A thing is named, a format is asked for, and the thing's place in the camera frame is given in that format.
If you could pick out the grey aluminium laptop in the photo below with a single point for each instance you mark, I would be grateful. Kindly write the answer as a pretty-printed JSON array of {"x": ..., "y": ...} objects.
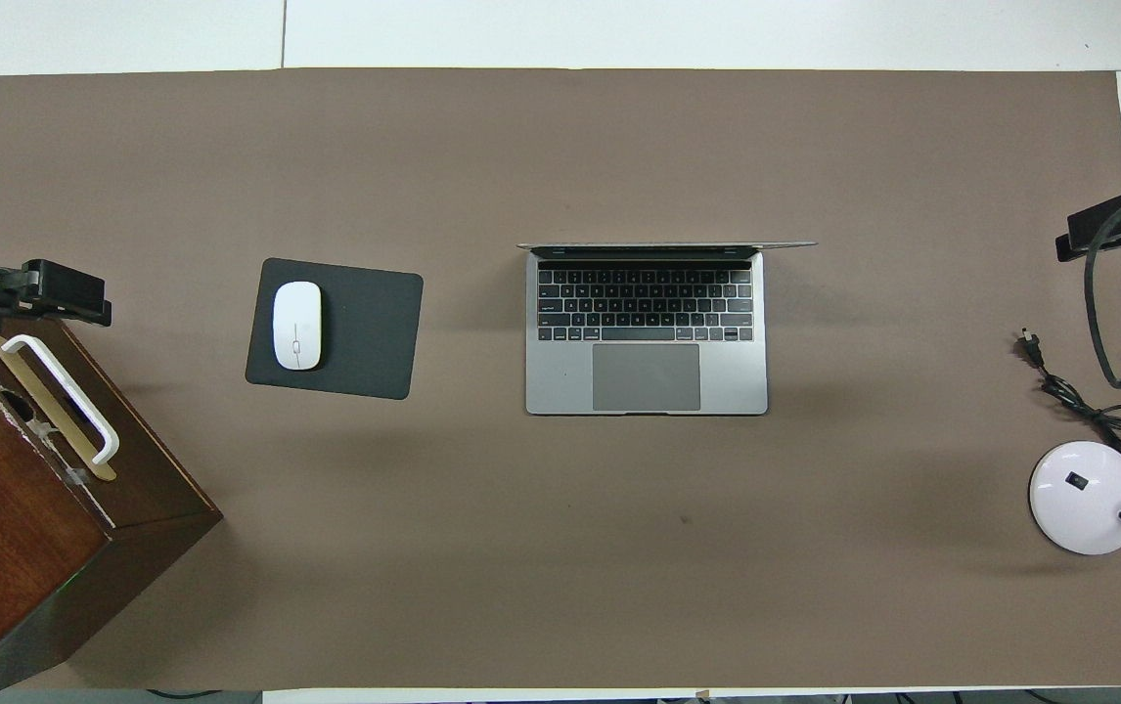
[{"x": 647, "y": 332}]

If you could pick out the white computer mouse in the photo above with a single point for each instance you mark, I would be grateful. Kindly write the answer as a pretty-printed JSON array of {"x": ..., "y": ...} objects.
[{"x": 296, "y": 325}]

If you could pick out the dark brown wooden box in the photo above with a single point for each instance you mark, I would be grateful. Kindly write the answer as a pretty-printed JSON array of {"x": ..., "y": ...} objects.
[{"x": 13, "y": 548}]

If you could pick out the white desk lamp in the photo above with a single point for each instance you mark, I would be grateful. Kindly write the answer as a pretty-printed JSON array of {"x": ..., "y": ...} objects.
[{"x": 1084, "y": 499}]

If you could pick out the black mouse pad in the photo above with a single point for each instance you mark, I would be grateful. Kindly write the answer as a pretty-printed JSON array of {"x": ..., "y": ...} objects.
[{"x": 365, "y": 332}]

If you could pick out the brown table mat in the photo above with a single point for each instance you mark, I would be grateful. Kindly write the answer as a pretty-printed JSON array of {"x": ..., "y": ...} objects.
[{"x": 560, "y": 548}]

